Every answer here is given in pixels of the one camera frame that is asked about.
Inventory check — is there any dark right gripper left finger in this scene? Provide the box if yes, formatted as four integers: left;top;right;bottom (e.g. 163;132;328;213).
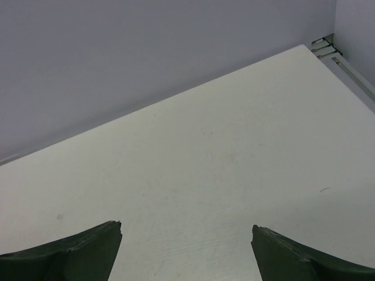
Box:
1;221;122;280

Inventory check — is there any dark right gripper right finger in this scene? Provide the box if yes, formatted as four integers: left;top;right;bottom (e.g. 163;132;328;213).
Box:
251;225;374;281

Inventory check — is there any aluminium table frame rail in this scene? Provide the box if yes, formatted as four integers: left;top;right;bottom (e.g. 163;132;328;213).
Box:
309;33;374;113

